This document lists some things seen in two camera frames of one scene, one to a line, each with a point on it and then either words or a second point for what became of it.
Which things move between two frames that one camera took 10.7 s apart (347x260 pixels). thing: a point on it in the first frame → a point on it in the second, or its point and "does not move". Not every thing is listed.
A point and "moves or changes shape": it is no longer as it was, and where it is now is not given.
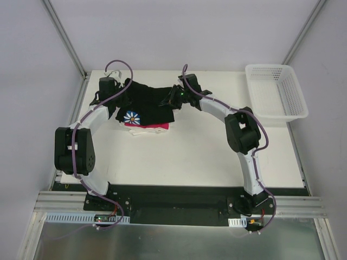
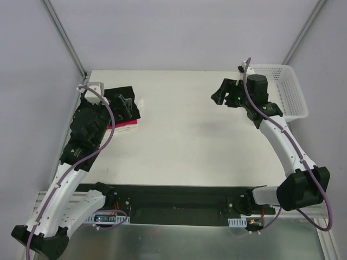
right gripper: (173, 95) → (227, 92)
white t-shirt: (135, 131) → (122, 128)
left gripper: (122, 95) → (114, 107)
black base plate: (179, 205) does not move
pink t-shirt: (165, 125) → (123, 124)
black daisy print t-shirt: (144, 106) moves or changes shape
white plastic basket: (275, 95) does not move
